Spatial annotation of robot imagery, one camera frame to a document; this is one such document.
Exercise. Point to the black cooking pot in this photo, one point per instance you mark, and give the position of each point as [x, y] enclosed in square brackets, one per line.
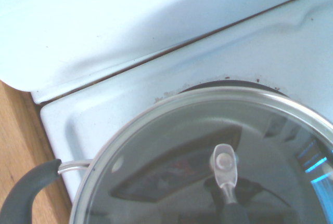
[20, 192]

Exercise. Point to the glass pot lid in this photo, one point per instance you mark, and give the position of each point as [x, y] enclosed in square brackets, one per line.
[169, 169]

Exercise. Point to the white electric stove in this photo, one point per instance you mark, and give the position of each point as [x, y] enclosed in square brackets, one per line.
[130, 26]

